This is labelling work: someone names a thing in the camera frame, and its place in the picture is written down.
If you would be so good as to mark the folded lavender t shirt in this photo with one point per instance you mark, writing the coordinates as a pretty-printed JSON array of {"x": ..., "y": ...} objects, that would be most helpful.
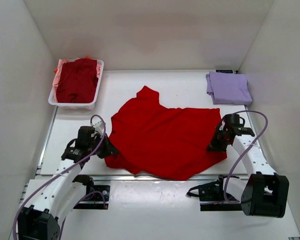
[{"x": 228, "y": 88}]

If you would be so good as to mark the silver aluminium rail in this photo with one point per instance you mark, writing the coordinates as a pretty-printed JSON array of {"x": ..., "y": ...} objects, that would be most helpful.
[{"x": 142, "y": 177}]

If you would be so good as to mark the pink shirt in basket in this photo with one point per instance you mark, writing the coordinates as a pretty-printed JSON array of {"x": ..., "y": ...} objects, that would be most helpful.
[{"x": 57, "y": 76}]

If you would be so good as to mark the small dark device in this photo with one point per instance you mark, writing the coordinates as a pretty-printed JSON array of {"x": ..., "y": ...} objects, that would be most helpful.
[{"x": 225, "y": 71}]

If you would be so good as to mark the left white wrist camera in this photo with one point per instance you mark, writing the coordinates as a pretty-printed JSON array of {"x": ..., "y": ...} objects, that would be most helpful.
[{"x": 98, "y": 127}]

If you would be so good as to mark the bright red t shirt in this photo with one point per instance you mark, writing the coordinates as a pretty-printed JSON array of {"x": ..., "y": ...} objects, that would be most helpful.
[{"x": 170, "y": 143}]

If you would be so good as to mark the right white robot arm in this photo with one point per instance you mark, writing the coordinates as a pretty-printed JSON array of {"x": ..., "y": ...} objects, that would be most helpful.
[{"x": 252, "y": 185}]

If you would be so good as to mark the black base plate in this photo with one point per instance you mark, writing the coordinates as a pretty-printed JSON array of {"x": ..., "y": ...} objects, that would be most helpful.
[
  {"x": 211, "y": 194},
  {"x": 97, "y": 196}
]

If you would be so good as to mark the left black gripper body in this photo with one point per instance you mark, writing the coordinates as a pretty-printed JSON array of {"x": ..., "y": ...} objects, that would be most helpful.
[{"x": 94, "y": 142}]

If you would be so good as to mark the white plastic basket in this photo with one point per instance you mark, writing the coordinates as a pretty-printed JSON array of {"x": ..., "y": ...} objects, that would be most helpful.
[{"x": 90, "y": 106}]

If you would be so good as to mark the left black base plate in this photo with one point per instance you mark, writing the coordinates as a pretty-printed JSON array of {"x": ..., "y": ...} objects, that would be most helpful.
[{"x": 97, "y": 196}]

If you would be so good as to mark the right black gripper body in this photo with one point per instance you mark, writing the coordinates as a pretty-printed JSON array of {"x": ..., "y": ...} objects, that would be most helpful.
[{"x": 223, "y": 132}]

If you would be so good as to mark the dark red shirt in basket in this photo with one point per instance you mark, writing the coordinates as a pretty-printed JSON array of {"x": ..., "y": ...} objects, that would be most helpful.
[{"x": 78, "y": 82}]

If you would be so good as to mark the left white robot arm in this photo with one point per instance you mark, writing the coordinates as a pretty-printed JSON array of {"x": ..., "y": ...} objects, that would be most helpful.
[{"x": 42, "y": 215}]

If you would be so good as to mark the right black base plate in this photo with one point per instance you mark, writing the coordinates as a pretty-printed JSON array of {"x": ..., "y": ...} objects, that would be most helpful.
[{"x": 211, "y": 194}]

